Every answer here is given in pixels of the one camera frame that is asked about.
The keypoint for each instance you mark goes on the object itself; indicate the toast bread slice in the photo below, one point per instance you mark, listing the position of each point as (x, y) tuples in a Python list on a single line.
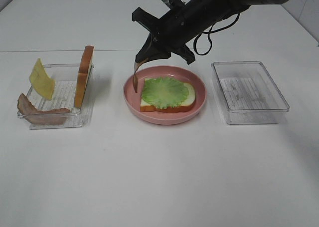
[(83, 75), (184, 107)]

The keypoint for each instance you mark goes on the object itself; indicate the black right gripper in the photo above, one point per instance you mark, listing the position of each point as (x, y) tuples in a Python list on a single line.
[(170, 33)]

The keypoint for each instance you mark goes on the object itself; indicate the clear plastic container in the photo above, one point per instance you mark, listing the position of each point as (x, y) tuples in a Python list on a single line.
[(65, 76), (247, 93)]

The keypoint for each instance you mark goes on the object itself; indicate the green lettuce leaf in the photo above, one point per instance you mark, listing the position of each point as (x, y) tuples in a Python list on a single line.
[(164, 92)]

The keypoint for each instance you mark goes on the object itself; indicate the upright toast bread slice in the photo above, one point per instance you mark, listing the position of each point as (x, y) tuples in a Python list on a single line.
[(83, 75)]

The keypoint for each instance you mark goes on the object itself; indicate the clear left plastic container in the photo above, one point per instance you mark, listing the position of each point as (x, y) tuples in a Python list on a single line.
[(65, 76)]

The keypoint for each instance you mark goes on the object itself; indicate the brown bacon strip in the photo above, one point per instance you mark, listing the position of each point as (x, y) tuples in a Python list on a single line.
[(135, 78)]

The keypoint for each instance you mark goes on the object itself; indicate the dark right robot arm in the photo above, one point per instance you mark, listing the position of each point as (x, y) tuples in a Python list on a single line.
[(183, 22)]

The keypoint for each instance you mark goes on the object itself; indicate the pink bacon strip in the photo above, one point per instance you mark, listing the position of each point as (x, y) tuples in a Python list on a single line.
[(37, 113)]

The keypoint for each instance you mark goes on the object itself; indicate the pink round plate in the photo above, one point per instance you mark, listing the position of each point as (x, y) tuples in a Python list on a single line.
[(133, 99)]

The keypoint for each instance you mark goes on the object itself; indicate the clear right plastic container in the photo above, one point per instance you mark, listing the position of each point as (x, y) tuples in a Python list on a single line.
[(247, 93)]

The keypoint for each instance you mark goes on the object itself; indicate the yellow cheese slice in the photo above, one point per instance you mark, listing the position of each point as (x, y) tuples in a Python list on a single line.
[(41, 82)]

